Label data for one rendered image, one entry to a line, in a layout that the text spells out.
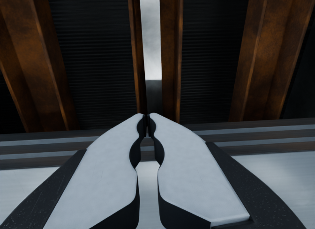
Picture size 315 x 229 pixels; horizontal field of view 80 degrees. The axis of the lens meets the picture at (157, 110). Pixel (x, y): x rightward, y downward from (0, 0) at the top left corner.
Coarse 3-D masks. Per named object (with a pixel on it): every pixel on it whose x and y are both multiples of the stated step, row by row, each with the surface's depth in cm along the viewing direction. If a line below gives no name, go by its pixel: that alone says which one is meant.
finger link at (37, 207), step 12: (72, 156) 8; (60, 168) 8; (72, 168) 8; (48, 180) 7; (60, 180) 7; (36, 192) 7; (48, 192) 7; (60, 192) 7; (24, 204) 6; (36, 204) 6; (48, 204) 6; (12, 216) 6; (24, 216) 6; (36, 216) 6; (48, 216) 6; (0, 228) 6; (12, 228) 6; (24, 228) 6; (36, 228) 6
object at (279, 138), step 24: (264, 120) 27; (288, 120) 26; (312, 120) 26; (0, 144) 24; (24, 144) 24; (48, 144) 24; (72, 144) 24; (144, 144) 24; (216, 144) 24; (240, 144) 24; (264, 144) 24; (288, 144) 24; (312, 144) 24; (0, 168) 21
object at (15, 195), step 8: (0, 176) 22; (8, 176) 22; (16, 176) 22; (0, 184) 22; (8, 184) 22; (16, 184) 22; (0, 192) 23; (8, 192) 23; (16, 192) 23; (24, 192) 23; (0, 200) 23; (8, 200) 23; (16, 200) 23; (0, 208) 24; (8, 208) 24; (0, 216) 25; (0, 224) 25
